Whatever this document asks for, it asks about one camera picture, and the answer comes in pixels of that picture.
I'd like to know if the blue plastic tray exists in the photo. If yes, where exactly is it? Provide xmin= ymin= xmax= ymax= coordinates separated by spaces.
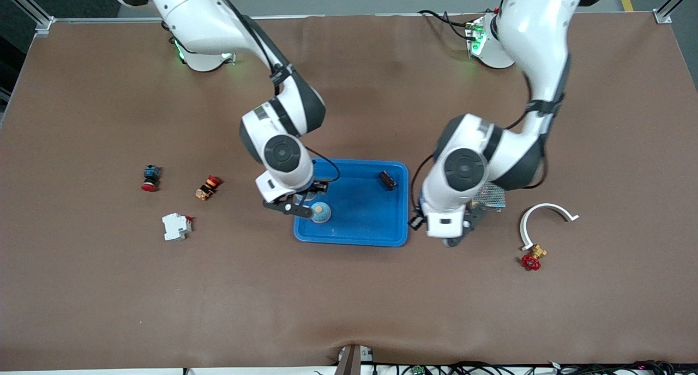
xmin=293 ymin=158 xmax=410 ymax=248

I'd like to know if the metal mesh power supply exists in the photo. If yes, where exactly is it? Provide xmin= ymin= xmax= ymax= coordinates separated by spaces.
xmin=472 ymin=182 xmax=507 ymax=213

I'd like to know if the brass valve red handwheel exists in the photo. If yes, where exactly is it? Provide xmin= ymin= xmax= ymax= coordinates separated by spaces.
xmin=521 ymin=244 xmax=548 ymax=272

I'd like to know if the white circuit breaker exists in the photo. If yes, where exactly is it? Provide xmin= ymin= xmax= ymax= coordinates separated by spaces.
xmin=161 ymin=213 xmax=194 ymax=242

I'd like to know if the white curved plastic clip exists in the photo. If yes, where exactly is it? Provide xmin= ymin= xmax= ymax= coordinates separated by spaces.
xmin=519 ymin=203 xmax=580 ymax=251

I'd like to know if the red blue emergency push button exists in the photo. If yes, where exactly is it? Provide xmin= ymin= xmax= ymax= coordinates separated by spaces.
xmin=141 ymin=165 xmax=162 ymax=192

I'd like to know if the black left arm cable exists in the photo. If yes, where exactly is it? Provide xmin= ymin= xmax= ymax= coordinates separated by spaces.
xmin=411 ymin=53 xmax=569 ymax=213

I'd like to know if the orange red push button switch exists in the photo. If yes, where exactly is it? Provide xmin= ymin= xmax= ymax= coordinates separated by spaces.
xmin=195 ymin=175 xmax=222 ymax=202

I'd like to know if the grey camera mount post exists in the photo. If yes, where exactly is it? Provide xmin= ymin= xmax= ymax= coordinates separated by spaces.
xmin=335 ymin=344 xmax=374 ymax=375

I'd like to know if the aluminium table edge rail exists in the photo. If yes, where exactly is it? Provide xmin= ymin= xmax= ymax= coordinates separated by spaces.
xmin=52 ymin=13 xmax=658 ymax=22

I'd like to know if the black left base cable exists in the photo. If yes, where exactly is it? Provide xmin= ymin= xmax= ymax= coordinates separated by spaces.
xmin=417 ymin=9 xmax=475 ymax=40

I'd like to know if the aluminium frame corner profile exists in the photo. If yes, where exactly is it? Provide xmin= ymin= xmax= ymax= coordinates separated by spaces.
xmin=0 ymin=0 xmax=55 ymax=38
xmin=653 ymin=0 xmax=698 ymax=25

